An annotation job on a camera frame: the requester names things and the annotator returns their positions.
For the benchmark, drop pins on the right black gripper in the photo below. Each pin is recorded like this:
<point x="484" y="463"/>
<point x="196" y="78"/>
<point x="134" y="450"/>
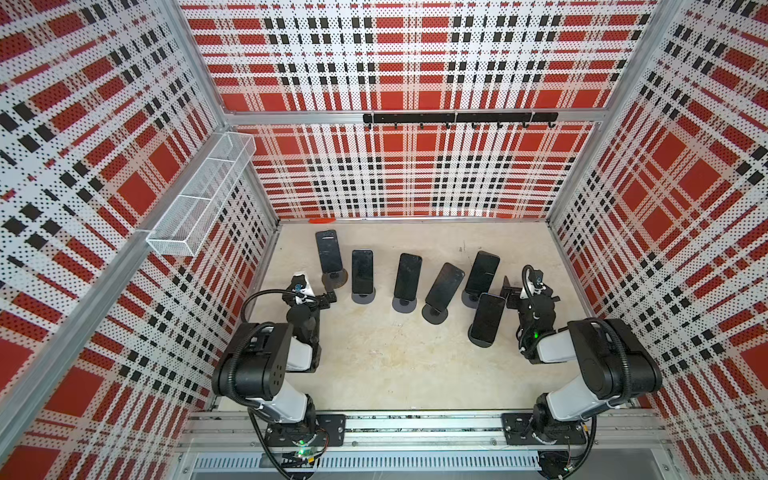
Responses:
<point x="527" y="301"/>

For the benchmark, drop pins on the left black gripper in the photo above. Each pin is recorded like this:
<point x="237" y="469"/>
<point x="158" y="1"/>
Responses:
<point x="321" y="300"/>

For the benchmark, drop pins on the black phone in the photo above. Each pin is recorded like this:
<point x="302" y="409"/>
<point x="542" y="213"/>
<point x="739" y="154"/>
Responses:
<point x="444" y="287"/>
<point x="487" y="317"/>
<point x="407" y="277"/>
<point x="362" y="272"/>
<point x="482" y="273"/>
<point x="329" y="251"/>

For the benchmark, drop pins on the grey phone stand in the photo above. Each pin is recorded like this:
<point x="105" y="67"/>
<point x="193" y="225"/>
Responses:
<point x="433" y="315"/>
<point x="334" y="280"/>
<point x="363" y="299"/>
<point x="404" y="306"/>
<point x="480" y="342"/>

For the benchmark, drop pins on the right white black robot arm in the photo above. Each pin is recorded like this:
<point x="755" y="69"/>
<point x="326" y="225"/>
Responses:
<point x="614" y="367"/>

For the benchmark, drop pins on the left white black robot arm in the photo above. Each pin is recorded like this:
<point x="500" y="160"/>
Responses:
<point x="253" y="368"/>

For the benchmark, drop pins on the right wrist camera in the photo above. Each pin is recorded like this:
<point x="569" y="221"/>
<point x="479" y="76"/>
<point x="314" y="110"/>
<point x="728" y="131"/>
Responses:
<point x="532" y="280"/>

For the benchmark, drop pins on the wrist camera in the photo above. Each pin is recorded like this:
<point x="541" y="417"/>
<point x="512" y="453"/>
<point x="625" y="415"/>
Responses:
<point x="300" y="284"/>
<point x="532" y="280"/>

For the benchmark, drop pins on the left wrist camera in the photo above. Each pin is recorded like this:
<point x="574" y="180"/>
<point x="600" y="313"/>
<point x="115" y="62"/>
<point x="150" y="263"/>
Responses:
<point x="300" y="284"/>

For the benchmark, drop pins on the white wire mesh basket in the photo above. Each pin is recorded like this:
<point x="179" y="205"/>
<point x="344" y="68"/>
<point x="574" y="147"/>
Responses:
<point x="184" y="226"/>

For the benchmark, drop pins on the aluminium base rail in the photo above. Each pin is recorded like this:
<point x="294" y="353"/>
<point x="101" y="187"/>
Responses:
<point x="628" y="444"/>

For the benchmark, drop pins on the black hook rail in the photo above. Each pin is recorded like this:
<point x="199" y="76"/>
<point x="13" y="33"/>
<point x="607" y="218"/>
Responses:
<point x="523" y="118"/>

